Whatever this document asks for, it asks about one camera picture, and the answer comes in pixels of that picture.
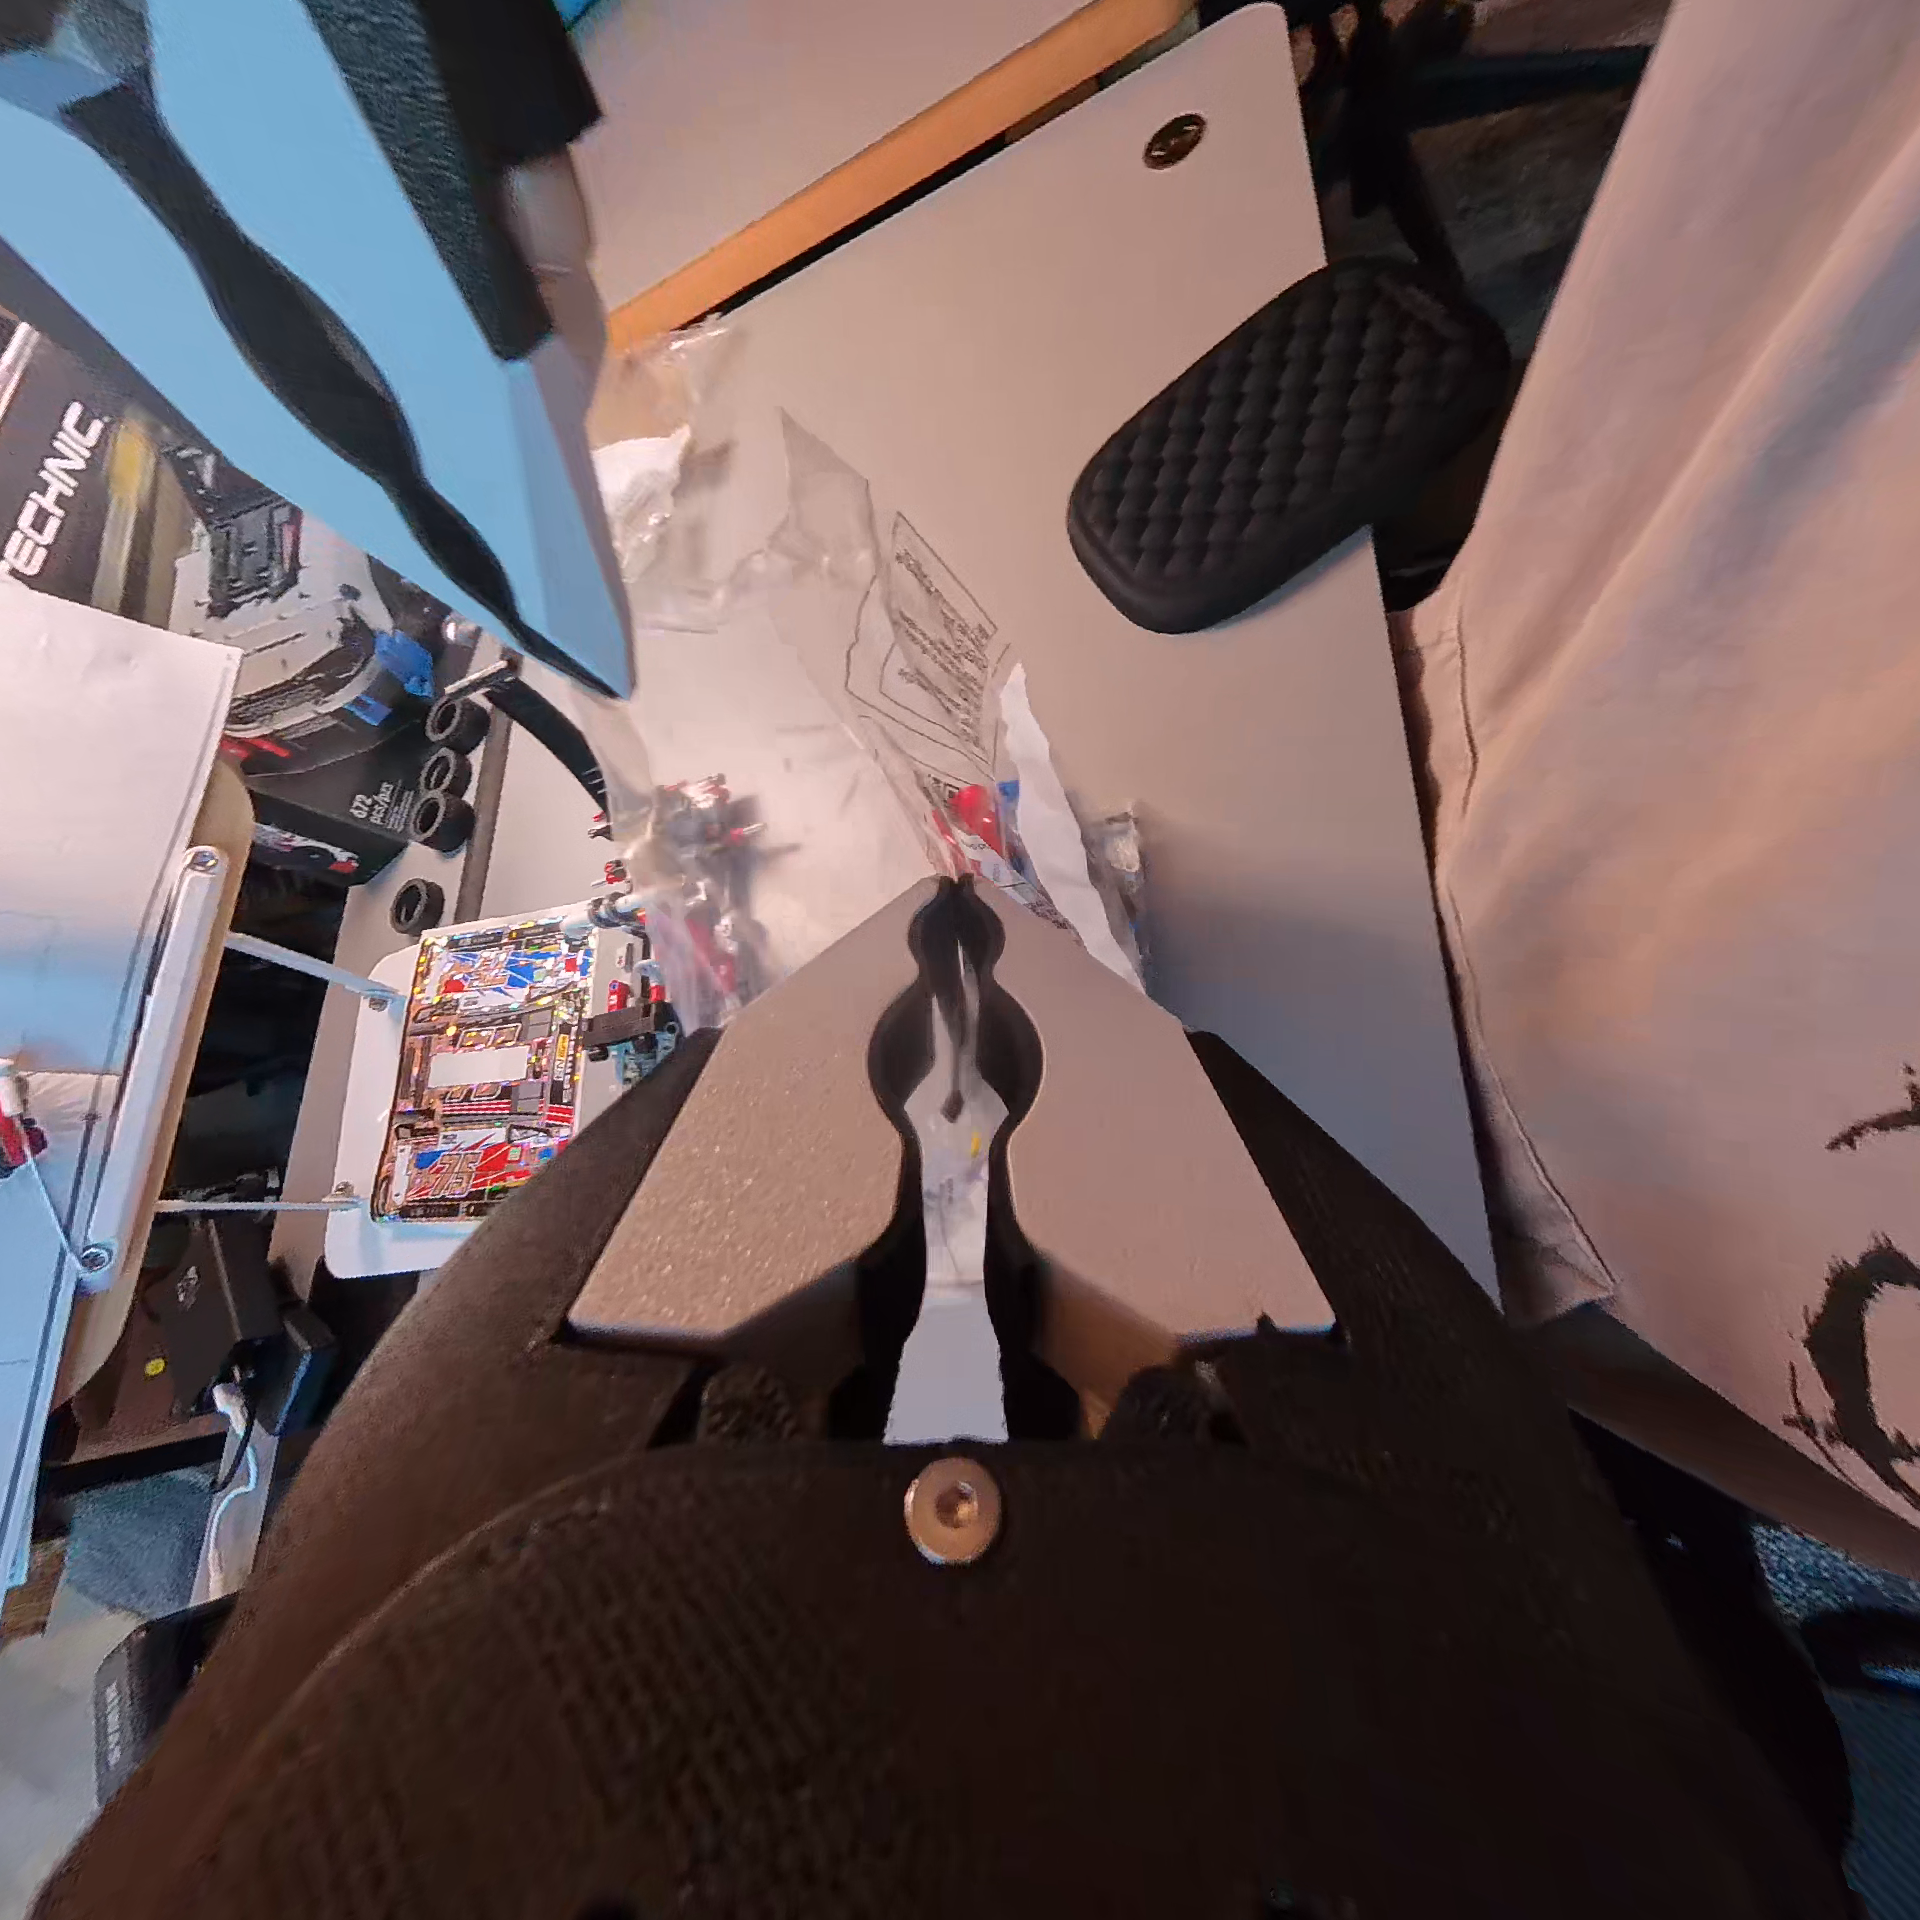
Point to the clear bag of lego parts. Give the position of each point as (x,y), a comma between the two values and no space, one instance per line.
(930,645)

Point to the lego car chassis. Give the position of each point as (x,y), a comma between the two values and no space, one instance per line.
(691,902)

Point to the black power adapter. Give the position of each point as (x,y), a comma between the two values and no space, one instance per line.
(284,1373)

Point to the metal rod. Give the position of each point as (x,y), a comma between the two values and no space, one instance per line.
(254,1201)
(315,967)

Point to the black power bank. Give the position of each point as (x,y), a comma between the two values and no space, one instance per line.
(148,1695)

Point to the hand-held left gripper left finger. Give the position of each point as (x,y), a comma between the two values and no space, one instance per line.
(733,1201)

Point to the lego instruction booklet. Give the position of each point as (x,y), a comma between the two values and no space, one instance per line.
(89,826)

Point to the black padded chair armrest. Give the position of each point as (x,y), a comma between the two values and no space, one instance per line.
(1289,436)
(1875,1770)

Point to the black lego set box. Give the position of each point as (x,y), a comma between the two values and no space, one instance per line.
(224,569)

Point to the brown cardboard box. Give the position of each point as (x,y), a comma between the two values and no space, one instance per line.
(201,1305)

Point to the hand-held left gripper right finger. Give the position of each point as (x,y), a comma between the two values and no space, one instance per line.
(1171,1201)

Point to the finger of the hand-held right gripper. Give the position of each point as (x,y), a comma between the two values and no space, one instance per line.
(164,346)
(434,375)

